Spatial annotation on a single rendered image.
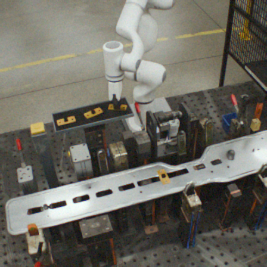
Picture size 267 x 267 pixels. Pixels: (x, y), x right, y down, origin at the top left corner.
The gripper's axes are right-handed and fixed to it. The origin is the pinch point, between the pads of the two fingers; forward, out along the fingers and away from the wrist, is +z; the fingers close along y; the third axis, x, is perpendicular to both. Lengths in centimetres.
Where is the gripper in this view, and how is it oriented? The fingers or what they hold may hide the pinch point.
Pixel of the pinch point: (117, 103)
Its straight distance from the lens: 172.6
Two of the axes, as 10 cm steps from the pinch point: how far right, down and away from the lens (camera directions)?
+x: 9.9, 0.6, -1.1
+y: -1.2, 7.0, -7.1
